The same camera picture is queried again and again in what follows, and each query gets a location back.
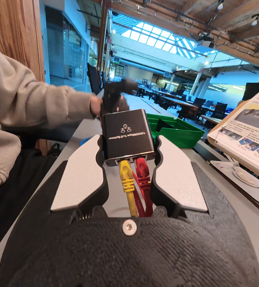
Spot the person's left forearm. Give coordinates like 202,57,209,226
0,29,97,128

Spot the person's left hand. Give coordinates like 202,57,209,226
90,95,103,117

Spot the green plastic bin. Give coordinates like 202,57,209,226
146,113,205,149

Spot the grey metal stand base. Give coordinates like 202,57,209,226
210,155,259,207

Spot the dark office chair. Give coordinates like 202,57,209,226
86,63,103,94

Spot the printed instruction sheet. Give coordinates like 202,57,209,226
207,82,259,177

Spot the yellow ethernet cable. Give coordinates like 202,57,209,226
119,160,139,217

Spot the red ethernet cable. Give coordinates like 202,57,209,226
132,157,153,217

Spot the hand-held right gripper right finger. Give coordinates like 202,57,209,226
150,135,209,218

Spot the white ceiling projector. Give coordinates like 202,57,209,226
193,34,215,48

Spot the black ethernet splitter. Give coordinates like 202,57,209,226
101,109,155,167

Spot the instruction sheet on wooden stand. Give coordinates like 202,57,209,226
204,100,259,180

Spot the dark cloth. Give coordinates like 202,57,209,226
0,148,60,260

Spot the grey wood-edged table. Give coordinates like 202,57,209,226
124,94,177,117

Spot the black computer monitor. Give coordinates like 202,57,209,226
242,83,259,101

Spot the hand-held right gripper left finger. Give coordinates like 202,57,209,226
50,134,110,217

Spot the group of black office chairs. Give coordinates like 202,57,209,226
138,85,228,130

